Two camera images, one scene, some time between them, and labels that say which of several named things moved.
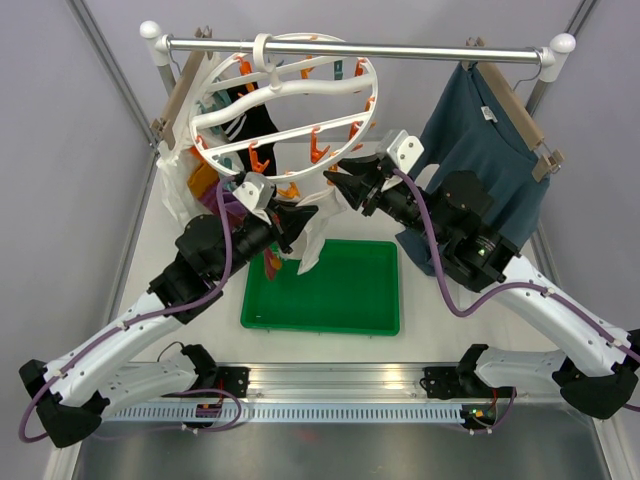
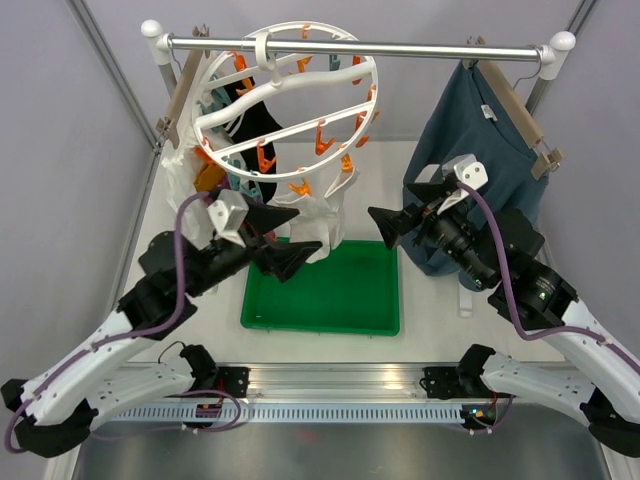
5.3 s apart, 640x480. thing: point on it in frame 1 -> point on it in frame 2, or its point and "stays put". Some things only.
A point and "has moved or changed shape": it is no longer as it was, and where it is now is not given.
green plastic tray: x=352 y=289 stays put
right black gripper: x=364 y=183 -> x=392 y=223
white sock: x=309 y=244 has moved or changed shape
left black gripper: x=287 y=220 -> x=281 y=259
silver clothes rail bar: x=358 y=51 stays put
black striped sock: x=253 y=123 has moved or changed shape
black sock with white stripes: x=258 y=115 -> x=228 y=93
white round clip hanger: x=293 y=109 has moved or changed shape
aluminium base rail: x=327 y=383 stays put
